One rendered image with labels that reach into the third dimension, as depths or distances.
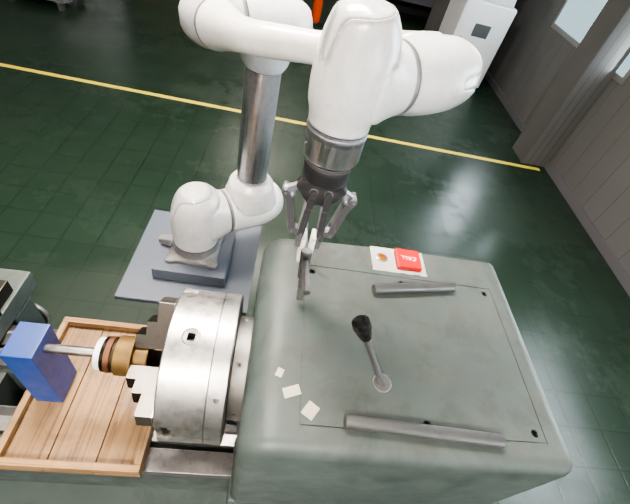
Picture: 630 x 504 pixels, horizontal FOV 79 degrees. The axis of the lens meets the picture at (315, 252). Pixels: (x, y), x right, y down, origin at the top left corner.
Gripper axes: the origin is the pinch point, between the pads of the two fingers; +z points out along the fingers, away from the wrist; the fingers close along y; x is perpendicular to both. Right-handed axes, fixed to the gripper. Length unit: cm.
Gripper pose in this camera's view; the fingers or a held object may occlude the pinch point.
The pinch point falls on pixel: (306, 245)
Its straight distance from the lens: 74.2
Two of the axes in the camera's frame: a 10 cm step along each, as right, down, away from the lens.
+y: -9.8, -1.4, -1.4
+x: -0.1, 7.3, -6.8
